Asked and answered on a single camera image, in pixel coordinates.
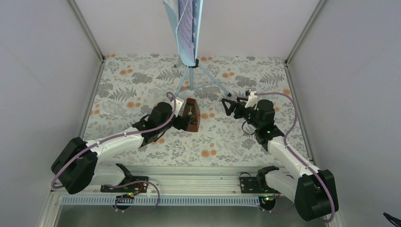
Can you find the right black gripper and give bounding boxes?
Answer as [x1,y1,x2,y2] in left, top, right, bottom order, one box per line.
[222,97,261,129]

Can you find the brown wooden metronome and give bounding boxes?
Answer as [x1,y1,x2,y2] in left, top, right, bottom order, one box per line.
[182,98,201,132]

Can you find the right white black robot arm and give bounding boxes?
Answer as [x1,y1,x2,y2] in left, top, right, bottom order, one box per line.
[222,98,339,222]

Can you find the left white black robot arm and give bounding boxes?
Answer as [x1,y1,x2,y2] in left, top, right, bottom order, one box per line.
[51,98,184,194]

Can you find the floral patterned table cloth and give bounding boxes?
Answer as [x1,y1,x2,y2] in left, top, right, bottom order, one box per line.
[84,54,308,167]

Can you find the light blue music stand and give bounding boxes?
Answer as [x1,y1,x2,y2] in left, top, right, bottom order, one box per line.
[163,0,232,97]

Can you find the sheet music pages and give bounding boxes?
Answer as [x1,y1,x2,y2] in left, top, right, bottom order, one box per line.
[178,0,195,61]

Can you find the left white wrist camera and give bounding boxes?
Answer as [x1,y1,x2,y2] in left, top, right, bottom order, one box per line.
[174,97,184,116]

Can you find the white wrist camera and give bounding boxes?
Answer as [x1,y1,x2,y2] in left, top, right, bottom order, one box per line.
[245,90,258,108]
[174,97,184,116]

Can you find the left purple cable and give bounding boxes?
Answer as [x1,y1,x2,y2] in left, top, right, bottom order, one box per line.
[51,91,177,214]

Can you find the purple cable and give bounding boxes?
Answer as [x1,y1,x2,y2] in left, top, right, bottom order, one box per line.
[254,91,336,224]
[51,91,177,214]

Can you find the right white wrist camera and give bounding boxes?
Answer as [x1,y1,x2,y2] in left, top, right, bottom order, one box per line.
[245,90,258,108]

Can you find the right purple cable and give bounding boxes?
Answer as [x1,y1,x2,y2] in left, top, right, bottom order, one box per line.
[254,91,336,224]

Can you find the aluminium mounting rail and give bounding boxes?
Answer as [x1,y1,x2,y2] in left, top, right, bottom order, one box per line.
[51,165,334,197]

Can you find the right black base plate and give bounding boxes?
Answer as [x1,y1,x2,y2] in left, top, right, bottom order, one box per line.
[239,176,279,194]

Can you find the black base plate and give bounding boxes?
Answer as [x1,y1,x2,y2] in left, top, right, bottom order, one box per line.
[100,176,149,194]
[239,176,279,194]

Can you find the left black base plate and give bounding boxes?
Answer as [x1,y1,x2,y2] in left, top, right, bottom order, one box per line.
[100,176,149,194]

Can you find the grey slotted cable duct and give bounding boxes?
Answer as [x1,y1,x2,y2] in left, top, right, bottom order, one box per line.
[60,195,260,207]

